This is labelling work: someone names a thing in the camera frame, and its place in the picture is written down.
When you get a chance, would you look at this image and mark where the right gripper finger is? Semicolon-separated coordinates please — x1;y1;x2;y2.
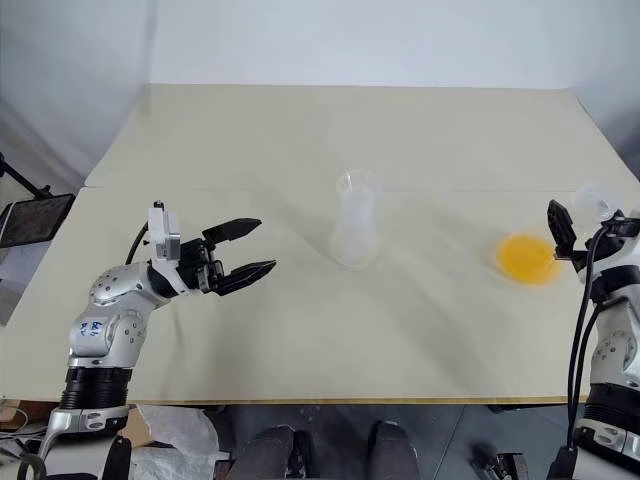
546;198;577;260
598;209;635;239

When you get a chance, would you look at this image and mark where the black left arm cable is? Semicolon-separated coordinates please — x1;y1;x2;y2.
124;222;152;265

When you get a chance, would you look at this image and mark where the black tablet screen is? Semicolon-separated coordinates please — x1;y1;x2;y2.
0;192;77;250

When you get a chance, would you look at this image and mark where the dark rounded shape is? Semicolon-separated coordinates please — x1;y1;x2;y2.
238;424;312;480
371;421;420;480

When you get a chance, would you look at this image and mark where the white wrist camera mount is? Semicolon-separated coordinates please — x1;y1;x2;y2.
578;233;640;275
146;200;182;265

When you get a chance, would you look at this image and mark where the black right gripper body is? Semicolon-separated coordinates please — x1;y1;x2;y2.
552;232;605;272

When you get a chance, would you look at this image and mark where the brown cardboard piece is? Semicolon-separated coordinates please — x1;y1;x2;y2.
121;412;153;447

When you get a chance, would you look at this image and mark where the translucent plastic bottle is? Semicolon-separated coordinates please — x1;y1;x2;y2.
328;169;385;270

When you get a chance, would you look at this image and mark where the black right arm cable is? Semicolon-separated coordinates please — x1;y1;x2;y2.
574;299;602;407
546;223;612;480

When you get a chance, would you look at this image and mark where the small clear plastic cup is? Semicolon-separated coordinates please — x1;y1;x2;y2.
569;181;624;227

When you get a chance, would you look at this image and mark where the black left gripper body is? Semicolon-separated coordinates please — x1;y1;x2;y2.
175;236;227;297

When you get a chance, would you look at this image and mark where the white plastic bag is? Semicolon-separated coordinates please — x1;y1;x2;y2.
130;403;220;480

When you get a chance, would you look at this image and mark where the black ring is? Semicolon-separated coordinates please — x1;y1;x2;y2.
14;454;47;480

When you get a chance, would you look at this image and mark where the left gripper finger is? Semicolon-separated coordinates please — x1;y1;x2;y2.
216;259;279;297
201;217;264;247

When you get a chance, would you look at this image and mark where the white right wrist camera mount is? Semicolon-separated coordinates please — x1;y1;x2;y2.
578;233;640;275

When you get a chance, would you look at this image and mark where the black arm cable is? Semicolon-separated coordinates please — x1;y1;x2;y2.
546;223;612;480
124;222;152;265
574;299;602;407

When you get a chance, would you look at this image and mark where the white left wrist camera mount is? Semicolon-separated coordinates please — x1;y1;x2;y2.
146;200;182;265

